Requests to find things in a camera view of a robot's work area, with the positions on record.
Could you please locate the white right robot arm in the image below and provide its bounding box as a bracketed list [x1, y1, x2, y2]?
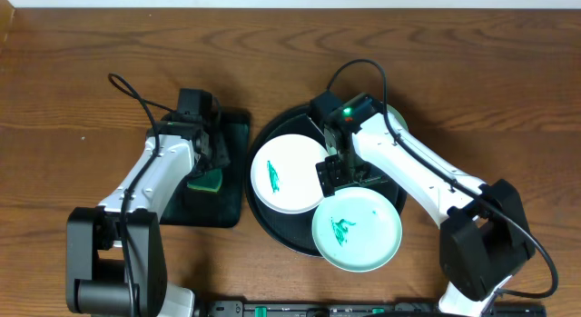
[317, 113, 539, 316]

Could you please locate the black rectangular tray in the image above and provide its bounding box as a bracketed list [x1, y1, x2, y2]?
[161, 108, 251, 228]

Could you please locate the white plate with green stain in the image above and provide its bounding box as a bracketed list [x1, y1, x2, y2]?
[251, 134, 329, 214]

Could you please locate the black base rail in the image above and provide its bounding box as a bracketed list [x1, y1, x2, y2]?
[194, 299, 548, 317]

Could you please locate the mint plate with green stain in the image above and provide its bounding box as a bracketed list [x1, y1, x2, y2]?
[311, 187, 403, 272]

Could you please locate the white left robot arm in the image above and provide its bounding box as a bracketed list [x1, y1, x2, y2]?
[65, 122, 230, 316]

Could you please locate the black round tray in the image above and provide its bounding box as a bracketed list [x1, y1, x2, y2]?
[244, 103, 408, 258]

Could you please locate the yellow green-stained sponge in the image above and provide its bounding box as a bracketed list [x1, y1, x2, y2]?
[187, 169, 223, 193]

